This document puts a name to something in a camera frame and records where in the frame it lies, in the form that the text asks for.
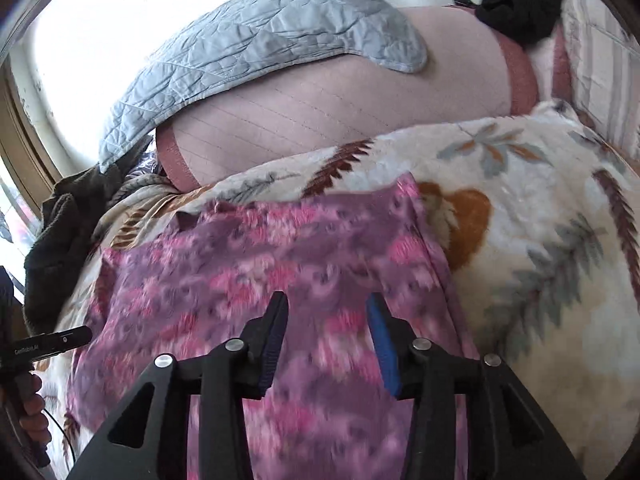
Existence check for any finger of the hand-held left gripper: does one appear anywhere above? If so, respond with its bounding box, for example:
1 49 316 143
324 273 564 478
49 326 94 356

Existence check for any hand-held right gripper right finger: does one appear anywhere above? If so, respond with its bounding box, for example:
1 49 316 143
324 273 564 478
366 292 586 480

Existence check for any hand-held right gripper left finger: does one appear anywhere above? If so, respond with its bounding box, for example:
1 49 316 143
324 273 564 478
65 290 291 480

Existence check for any purple floral garment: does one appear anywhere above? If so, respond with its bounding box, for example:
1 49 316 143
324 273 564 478
65 172 481 480

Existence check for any person's left hand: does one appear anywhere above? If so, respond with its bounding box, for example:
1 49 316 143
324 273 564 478
17 374 47 442

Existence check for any dark grey fleece cloth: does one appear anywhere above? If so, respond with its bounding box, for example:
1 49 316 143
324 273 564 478
22 162 131 326

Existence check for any stained glass window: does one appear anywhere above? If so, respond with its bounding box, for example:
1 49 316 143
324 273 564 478
0 175 41 246

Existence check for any cream leaf-print blanket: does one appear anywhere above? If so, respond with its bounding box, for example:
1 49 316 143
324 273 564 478
37 100 640 480

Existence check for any pink pillow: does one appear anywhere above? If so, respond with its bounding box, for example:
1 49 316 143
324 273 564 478
156 4 538 195

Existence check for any grey quilted cover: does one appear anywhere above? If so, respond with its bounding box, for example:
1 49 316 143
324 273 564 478
98 0 429 173

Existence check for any striped cushion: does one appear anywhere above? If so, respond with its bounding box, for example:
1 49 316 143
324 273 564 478
530 0 640 161

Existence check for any black cloth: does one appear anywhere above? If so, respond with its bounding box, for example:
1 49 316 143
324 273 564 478
475 0 583 46

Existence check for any black cable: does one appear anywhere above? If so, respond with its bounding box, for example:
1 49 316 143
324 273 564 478
42 406 69 467

